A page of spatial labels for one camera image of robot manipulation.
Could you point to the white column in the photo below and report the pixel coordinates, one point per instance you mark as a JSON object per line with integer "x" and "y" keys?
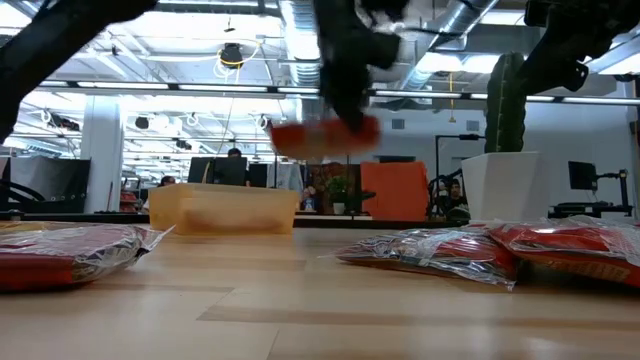
{"x": 102, "y": 150}

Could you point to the silver ventilation duct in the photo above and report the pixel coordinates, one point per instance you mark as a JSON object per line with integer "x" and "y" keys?
{"x": 462, "y": 20}

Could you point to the person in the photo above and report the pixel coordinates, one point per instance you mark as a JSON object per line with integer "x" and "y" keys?
{"x": 166, "y": 181}
{"x": 235, "y": 152}
{"x": 454, "y": 197}

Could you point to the orange panel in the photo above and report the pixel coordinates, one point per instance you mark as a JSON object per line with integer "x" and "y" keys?
{"x": 395, "y": 192}

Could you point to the small potted plant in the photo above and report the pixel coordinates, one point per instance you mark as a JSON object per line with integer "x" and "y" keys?
{"x": 339, "y": 192}

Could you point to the white faceted plant pot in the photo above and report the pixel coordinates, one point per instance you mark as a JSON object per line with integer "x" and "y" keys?
{"x": 505, "y": 187}

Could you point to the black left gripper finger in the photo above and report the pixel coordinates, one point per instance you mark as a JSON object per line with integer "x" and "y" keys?
{"x": 356, "y": 110}
{"x": 336, "y": 105}

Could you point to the green cactus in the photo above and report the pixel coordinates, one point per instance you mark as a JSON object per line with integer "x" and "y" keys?
{"x": 506, "y": 105}

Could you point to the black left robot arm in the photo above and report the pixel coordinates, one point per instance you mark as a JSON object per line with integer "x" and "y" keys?
{"x": 50, "y": 40}

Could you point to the black desk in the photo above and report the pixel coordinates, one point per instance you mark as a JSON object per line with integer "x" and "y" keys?
{"x": 590, "y": 209}

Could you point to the black fabric screen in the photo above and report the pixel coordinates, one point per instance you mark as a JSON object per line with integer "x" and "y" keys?
{"x": 50, "y": 182}

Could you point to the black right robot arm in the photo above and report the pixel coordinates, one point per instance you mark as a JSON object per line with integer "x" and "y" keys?
{"x": 590, "y": 25}

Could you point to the red popcorn bag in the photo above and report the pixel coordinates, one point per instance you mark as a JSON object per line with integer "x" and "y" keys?
{"x": 325, "y": 137}
{"x": 60, "y": 255}
{"x": 575, "y": 247}
{"x": 440, "y": 252}

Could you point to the black ceiling dome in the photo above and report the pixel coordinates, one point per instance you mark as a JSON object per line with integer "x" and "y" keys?
{"x": 231, "y": 55}

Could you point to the black computer monitor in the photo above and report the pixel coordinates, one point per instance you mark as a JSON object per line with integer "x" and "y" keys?
{"x": 217, "y": 171}

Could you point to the long ceiling light strip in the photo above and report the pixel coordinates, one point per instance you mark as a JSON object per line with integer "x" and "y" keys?
{"x": 150, "y": 87}

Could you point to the black monitor on arm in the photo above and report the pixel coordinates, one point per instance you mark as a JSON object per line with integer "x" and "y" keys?
{"x": 582, "y": 175}

